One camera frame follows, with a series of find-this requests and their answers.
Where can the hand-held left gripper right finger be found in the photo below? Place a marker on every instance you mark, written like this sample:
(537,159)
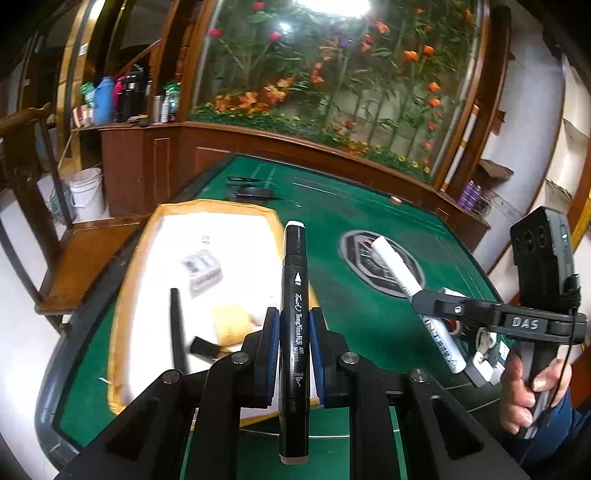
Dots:
(316,355)

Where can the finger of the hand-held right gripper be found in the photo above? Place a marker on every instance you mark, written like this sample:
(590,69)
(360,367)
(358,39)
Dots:
(443,304)

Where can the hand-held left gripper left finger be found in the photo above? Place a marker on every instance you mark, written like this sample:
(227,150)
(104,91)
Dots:
(272,350)

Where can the white marker pen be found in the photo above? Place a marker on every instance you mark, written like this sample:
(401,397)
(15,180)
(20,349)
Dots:
(397,267)

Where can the black marker pen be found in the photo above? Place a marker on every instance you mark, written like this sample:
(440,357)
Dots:
(295,277)

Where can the yellow rimmed cardboard box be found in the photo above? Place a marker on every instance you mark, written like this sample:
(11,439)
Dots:
(134,258)

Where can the person's right forearm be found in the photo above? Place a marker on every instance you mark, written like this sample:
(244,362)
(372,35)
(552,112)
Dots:
(572,438)

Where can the person's right hand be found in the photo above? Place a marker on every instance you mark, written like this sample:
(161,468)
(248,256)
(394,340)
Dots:
(512,397)

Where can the yellow sponge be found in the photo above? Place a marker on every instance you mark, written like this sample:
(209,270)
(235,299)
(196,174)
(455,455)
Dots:
(233,325)

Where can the small black clip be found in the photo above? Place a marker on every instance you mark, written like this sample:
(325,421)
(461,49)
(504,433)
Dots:
(205,347)

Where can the white plastic adapter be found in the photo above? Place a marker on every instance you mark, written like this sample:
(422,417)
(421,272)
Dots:
(478,369)

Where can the thin black pen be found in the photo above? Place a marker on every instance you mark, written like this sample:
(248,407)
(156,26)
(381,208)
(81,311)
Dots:
(178,323)

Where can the round table control panel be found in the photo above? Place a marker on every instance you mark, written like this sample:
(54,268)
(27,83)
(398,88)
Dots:
(355,258)

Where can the brown wood piece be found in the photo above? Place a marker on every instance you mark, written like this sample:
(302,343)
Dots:
(496,168)

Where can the white barcode box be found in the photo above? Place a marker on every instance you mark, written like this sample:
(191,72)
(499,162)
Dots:
(203,272)

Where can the white rolled tube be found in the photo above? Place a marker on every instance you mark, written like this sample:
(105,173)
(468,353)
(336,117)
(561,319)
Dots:
(459,147)

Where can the black scissors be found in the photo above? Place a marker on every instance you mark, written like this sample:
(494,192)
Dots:
(254,191)

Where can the wooden chair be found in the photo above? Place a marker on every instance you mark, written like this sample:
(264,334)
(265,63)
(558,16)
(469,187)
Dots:
(92,258)

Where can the curved wooden cabinet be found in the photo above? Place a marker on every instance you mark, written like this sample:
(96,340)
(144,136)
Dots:
(138,170)

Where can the white plastic bucket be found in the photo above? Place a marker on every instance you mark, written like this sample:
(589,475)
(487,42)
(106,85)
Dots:
(87,194)

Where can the artificial flower glass display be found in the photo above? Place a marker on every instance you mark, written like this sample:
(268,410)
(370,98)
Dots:
(323,69)

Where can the steel flask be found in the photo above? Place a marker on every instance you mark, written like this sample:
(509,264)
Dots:
(160,110)

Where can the green white packet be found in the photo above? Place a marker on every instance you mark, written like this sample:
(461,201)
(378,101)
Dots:
(173,101)

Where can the pink bottle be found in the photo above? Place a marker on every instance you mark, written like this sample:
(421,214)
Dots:
(119,99)

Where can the blue thermos jug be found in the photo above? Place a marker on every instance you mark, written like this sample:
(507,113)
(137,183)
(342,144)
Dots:
(104,101)

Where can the red striped cup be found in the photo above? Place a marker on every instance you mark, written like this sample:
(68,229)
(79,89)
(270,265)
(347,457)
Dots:
(83,115)

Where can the green plastic bag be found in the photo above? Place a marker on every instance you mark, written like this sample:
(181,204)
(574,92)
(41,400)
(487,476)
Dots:
(87,93)

